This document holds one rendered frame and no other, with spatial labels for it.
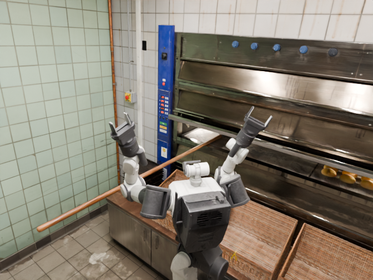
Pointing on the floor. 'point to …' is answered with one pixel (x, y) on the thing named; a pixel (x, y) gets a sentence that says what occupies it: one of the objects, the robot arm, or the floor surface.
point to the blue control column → (165, 70)
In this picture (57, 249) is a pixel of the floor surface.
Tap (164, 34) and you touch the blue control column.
